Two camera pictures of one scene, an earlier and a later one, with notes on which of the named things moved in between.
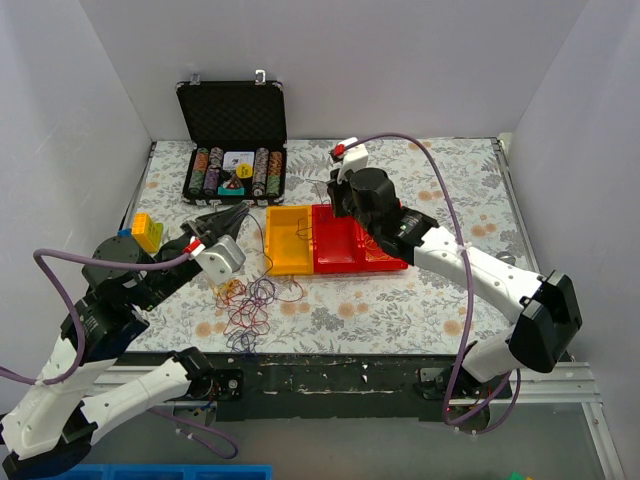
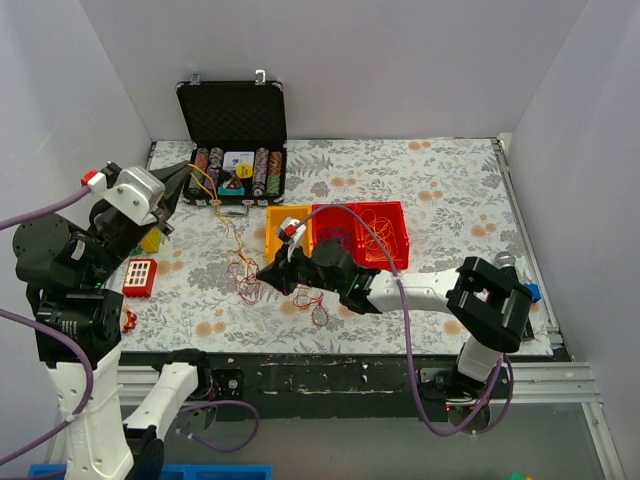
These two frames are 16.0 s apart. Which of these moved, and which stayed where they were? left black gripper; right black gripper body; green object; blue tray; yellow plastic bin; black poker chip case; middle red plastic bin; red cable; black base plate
Moved: left black gripper; right black gripper body; red cable
Stayed: yellow plastic bin; black poker chip case; blue tray; middle red plastic bin; black base plate; green object
